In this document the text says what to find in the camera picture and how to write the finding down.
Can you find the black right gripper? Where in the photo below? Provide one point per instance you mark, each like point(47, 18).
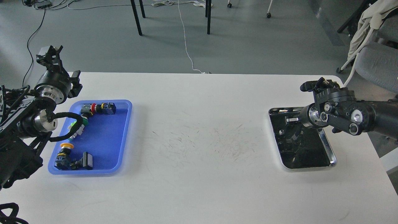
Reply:
point(308, 117)

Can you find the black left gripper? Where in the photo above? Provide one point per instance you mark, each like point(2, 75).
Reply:
point(55, 83)

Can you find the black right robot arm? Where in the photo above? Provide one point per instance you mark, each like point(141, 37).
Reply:
point(337, 107)

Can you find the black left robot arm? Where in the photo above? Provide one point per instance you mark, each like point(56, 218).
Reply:
point(28, 120)

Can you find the shiny metal tray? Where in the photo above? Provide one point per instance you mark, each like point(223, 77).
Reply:
point(300, 148)

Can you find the light green push button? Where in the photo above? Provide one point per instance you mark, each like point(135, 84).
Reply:
point(77, 133)

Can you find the blue plastic tray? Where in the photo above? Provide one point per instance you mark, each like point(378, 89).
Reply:
point(104, 138)

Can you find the black power strip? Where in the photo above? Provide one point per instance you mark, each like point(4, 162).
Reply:
point(38, 4)

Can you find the grey office chair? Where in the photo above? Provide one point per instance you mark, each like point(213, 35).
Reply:
point(377, 62)

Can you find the beige cloth on chair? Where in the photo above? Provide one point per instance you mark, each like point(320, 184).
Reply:
point(370, 20)

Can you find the red push button switch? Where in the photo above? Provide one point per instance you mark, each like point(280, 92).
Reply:
point(88, 110)

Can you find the yellow push button switch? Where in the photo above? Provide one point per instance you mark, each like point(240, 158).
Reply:
point(63, 160)

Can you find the black square switch block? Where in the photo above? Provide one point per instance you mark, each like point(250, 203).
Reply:
point(85, 162)

